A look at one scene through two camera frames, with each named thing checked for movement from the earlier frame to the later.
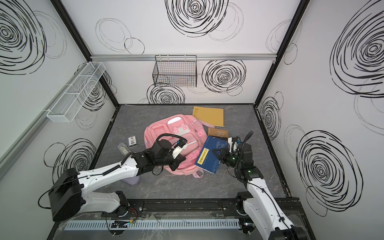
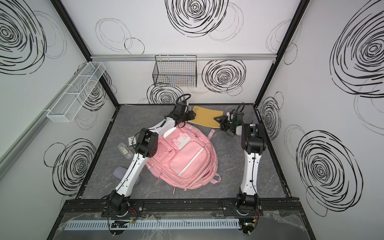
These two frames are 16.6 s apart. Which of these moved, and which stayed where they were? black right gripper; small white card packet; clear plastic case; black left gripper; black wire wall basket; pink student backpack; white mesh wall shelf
Moved: pink student backpack; black right gripper; black left gripper
Stayed: white mesh wall shelf; small white card packet; clear plastic case; black wire wall basket
